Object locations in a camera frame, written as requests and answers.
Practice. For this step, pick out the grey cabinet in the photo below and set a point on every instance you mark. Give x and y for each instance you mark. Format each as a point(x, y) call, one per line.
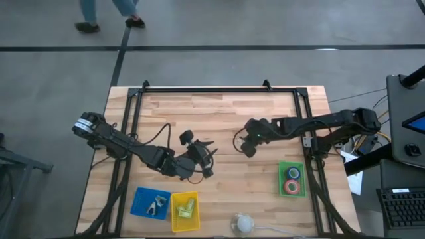
point(398, 109)

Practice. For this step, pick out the person's shoe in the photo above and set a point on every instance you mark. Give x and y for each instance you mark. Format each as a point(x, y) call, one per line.
point(87, 27)
point(135, 22)

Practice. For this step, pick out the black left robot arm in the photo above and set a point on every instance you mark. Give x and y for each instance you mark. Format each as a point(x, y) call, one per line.
point(139, 151)

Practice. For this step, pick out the green staple box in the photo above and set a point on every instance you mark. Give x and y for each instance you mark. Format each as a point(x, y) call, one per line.
point(184, 212)
point(191, 203)

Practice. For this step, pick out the white paper sheet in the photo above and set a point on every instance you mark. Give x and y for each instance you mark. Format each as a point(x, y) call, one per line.
point(355, 182)

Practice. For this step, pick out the grey metal bracket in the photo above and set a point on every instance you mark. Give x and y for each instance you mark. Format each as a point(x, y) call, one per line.
point(307, 142)

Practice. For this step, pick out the white dome on clear base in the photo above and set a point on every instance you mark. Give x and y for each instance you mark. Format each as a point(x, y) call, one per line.
point(244, 225)

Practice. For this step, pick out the black pole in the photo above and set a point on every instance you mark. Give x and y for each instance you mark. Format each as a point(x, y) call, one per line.
point(416, 76)

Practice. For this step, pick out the person's leg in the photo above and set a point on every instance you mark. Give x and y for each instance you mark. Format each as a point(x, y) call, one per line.
point(89, 10)
point(126, 6)

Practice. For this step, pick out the blue plastic basket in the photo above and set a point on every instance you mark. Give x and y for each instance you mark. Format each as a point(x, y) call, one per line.
point(139, 199)

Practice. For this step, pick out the black keyboard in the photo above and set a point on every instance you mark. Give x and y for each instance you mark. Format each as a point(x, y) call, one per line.
point(403, 209)

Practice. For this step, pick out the blue screen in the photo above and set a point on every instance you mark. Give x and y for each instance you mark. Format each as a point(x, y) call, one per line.
point(418, 124)

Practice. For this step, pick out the blue tape roll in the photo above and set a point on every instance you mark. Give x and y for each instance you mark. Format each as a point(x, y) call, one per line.
point(293, 168)

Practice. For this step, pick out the yellow plastic basket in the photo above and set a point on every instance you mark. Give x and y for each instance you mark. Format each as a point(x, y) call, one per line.
point(186, 225)

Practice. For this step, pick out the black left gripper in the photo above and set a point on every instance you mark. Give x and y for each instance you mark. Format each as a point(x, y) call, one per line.
point(196, 154)

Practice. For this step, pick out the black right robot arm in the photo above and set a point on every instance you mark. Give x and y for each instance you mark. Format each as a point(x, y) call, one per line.
point(318, 121)

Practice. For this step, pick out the green plastic basket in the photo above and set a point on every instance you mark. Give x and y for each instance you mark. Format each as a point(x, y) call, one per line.
point(281, 179)

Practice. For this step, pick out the black support bar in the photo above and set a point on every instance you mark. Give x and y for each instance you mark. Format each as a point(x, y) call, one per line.
point(368, 161)

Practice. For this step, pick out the black metal stand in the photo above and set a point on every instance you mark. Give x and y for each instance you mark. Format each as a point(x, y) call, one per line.
point(20, 164)

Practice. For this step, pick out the red tape roll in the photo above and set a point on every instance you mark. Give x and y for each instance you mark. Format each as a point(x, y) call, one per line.
point(285, 187)

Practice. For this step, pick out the black round knob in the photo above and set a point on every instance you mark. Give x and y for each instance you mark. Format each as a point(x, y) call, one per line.
point(412, 150)

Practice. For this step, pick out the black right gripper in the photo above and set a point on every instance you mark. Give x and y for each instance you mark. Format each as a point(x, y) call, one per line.
point(257, 131)

